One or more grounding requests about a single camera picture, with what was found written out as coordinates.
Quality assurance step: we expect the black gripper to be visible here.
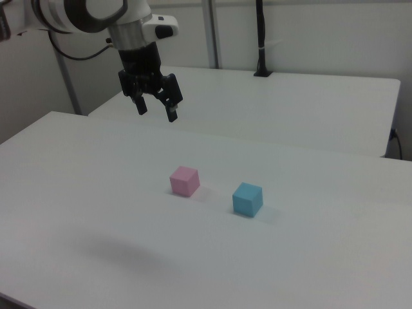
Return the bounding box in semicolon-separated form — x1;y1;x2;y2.
117;42;185;123

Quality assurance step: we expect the blue cube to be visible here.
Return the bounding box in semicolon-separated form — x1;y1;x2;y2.
232;182;264;218

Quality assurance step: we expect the pink cube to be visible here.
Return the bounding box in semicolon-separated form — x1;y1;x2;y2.
169;165;201;198

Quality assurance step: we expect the white side table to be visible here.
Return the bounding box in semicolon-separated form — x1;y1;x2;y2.
87;65;402;158

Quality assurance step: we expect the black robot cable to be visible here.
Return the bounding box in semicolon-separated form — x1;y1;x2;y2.
48;28;115;61

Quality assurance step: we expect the grey metal partition post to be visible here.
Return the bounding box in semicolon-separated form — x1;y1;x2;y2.
201;0;223;70

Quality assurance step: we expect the black camera pole with base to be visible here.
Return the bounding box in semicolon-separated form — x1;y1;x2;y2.
253;0;275;78

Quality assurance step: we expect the black power cable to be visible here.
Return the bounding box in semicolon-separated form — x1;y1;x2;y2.
389;127;404;160

